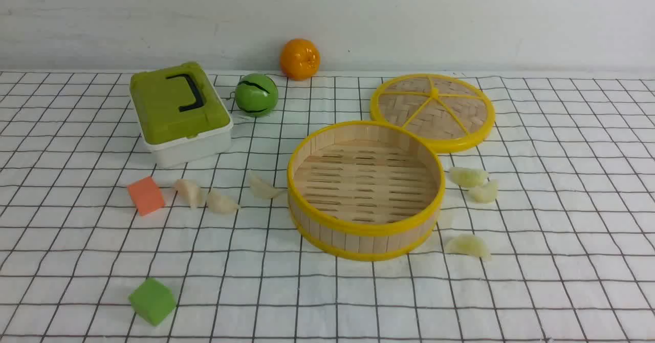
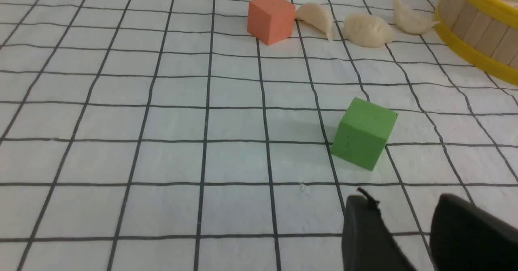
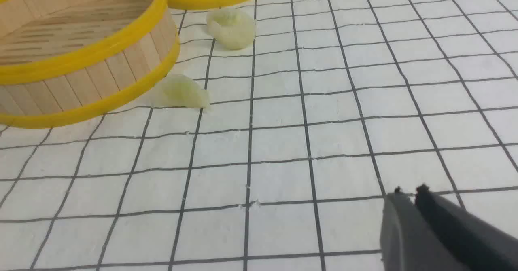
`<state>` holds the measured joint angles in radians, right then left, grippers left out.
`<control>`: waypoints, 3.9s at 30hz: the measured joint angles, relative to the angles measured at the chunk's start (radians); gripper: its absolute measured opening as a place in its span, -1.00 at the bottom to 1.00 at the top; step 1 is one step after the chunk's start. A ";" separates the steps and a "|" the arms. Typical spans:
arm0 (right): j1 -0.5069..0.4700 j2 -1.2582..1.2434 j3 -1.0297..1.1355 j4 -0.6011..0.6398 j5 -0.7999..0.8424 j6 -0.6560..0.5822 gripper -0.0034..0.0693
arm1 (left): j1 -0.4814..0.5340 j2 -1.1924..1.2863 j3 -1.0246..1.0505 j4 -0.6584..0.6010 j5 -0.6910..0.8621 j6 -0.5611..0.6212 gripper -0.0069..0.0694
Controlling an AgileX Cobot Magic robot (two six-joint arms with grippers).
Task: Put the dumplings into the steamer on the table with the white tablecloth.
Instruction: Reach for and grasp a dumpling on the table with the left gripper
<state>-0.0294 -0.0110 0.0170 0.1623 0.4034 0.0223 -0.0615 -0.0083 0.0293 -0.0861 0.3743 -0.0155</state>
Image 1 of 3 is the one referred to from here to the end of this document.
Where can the white dumpling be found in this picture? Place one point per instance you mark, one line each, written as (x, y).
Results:
(262, 189)
(220, 203)
(190, 192)

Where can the greenish dumpling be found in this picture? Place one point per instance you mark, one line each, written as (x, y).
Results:
(469, 245)
(468, 177)
(486, 193)

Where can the yellow rim bamboo steamer tray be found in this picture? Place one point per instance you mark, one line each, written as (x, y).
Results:
(365, 191)

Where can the yellow rim bamboo steamer lid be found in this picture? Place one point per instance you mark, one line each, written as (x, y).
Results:
(450, 114)

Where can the green watermelon toy ball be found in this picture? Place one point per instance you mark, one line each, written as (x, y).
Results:
(256, 94)

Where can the orange toy fruit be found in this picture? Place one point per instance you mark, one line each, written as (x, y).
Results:
(300, 59)

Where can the green lid white box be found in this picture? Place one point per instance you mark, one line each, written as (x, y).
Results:
(182, 118)

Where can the orange foam cube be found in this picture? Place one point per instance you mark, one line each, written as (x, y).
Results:
(146, 196)

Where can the green foam cube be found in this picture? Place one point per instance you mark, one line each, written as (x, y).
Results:
(152, 301)

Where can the white black grid tablecloth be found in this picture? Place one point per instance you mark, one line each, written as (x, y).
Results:
(570, 233)

